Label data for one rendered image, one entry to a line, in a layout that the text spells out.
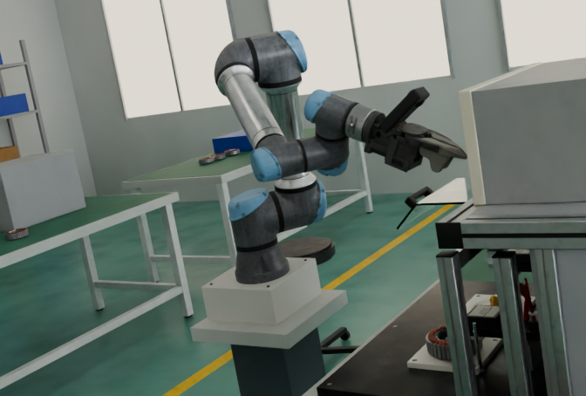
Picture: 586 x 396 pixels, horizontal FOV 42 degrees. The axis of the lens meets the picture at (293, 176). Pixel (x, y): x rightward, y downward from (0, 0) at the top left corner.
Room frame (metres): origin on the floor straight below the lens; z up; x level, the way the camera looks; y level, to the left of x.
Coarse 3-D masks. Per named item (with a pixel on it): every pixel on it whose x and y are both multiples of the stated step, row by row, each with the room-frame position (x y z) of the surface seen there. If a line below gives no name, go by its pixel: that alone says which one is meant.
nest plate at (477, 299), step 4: (476, 296) 1.77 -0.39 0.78; (480, 296) 1.77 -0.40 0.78; (484, 296) 1.77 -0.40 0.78; (488, 296) 1.76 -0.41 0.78; (496, 296) 1.75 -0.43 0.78; (472, 300) 1.75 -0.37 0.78; (476, 300) 1.75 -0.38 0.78; (480, 300) 1.74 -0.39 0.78; (484, 300) 1.74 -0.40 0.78; (488, 300) 1.73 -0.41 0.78; (524, 300) 1.69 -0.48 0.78; (532, 300) 1.68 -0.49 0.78; (468, 304) 1.73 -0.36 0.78; (472, 304) 1.72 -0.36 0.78; (476, 304) 1.72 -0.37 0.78; (480, 304) 1.71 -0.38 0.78; (484, 304) 1.71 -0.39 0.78; (488, 304) 1.70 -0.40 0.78; (532, 304) 1.67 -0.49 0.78; (468, 308) 1.70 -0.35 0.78; (472, 308) 1.70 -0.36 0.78
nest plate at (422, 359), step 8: (488, 344) 1.49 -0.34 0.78; (496, 344) 1.48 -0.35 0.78; (424, 352) 1.50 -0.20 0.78; (480, 352) 1.45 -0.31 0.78; (488, 352) 1.45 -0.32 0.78; (416, 360) 1.47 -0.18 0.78; (424, 360) 1.46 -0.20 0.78; (432, 360) 1.46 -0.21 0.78; (440, 360) 1.45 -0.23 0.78; (448, 360) 1.44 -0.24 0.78; (488, 360) 1.43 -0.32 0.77; (424, 368) 1.45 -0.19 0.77; (432, 368) 1.44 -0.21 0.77; (440, 368) 1.43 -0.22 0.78; (448, 368) 1.42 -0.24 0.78
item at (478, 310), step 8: (472, 312) 1.45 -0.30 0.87; (480, 312) 1.44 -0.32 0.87; (488, 312) 1.43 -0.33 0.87; (496, 312) 1.42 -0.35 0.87; (472, 320) 1.43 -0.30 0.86; (480, 320) 1.42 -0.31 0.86; (488, 320) 1.41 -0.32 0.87; (496, 320) 1.40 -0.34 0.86; (472, 328) 1.43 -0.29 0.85; (480, 328) 1.42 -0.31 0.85; (488, 328) 1.41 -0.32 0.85; (496, 328) 1.40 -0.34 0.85; (528, 328) 1.38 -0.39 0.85; (472, 336) 1.43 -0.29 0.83; (480, 336) 1.42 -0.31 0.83; (488, 336) 1.41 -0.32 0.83; (496, 336) 1.40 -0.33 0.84; (528, 336) 1.36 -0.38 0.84; (536, 336) 1.35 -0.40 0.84
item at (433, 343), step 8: (440, 328) 1.52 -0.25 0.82; (432, 336) 1.49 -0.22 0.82; (440, 336) 1.51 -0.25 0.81; (432, 344) 1.46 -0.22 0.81; (440, 344) 1.45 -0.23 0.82; (448, 344) 1.44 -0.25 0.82; (472, 344) 1.44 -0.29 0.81; (480, 344) 1.46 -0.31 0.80; (432, 352) 1.47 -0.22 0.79; (440, 352) 1.45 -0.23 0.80; (448, 352) 1.44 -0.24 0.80
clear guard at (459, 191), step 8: (448, 184) 1.78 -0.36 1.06; (456, 184) 1.76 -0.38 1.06; (464, 184) 1.75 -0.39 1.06; (440, 192) 1.71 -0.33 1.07; (448, 192) 1.69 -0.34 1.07; (456, 192) 1.68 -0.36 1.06; (464, 192) 1.67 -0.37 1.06; (424, 200) 1.66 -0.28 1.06; (432, 200) 1.65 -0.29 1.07; (440, 200) 1.63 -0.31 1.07; (448, 200) 1.62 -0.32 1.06; (456, 200) 1.60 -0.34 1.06; (464, 200) 1.59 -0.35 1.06; (416, 208) 1.67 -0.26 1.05; (424, 208) 1.75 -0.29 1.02; (408, 216) 1.66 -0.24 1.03; (416, 216) 1.74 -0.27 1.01; (400, 224) 1.67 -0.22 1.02
